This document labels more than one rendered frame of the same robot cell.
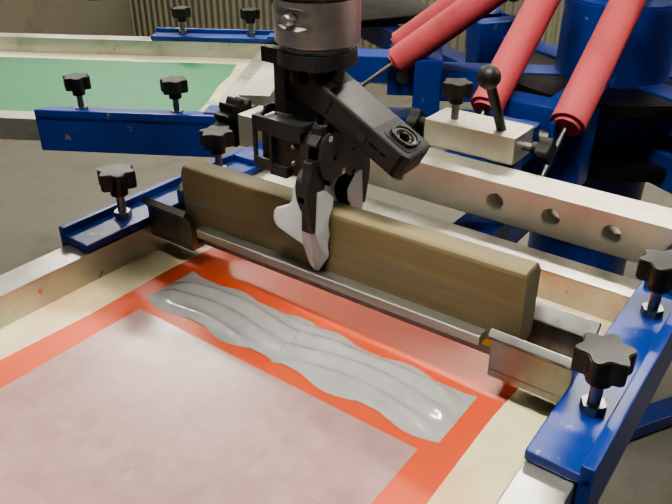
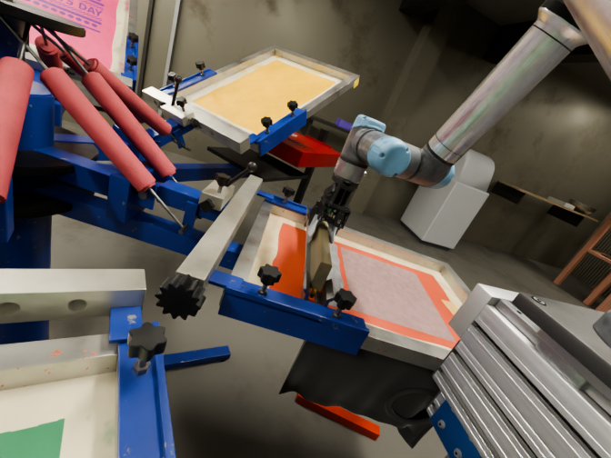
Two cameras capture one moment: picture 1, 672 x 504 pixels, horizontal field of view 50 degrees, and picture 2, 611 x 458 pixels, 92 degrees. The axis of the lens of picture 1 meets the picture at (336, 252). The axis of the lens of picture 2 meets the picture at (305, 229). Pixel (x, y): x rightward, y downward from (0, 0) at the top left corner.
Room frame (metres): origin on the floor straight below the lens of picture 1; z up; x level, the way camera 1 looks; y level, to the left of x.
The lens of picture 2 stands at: (1.20, 0.52, 1.37)
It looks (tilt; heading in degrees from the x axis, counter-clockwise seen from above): 23 degrees down; 225
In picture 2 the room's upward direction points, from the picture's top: 23 degrees clockwise
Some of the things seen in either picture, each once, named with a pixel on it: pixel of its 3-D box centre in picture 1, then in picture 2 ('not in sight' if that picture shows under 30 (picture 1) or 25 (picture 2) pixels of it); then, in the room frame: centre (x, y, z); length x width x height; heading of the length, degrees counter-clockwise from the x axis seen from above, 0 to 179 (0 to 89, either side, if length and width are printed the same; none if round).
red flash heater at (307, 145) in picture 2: not in sight; (295, 146); (0.00, -1.07, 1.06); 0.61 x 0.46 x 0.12; 24
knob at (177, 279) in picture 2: (243, 123); (184, 291); (1.03, 0.14, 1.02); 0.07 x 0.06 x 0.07; 144
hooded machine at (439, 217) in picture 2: not in sight; (447, 196); (-3.66, -1.66, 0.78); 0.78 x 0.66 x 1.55; 66
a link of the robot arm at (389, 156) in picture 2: not in sight; (388, 155); (0.65, 0.12, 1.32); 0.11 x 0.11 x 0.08; 71
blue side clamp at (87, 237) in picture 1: (176, 211); (295, 314); (0.81, 0.20, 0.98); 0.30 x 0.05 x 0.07; 144
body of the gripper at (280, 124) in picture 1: (311, 111); (336, 200); (0.64, 0.02, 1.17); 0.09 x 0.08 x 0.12; 54
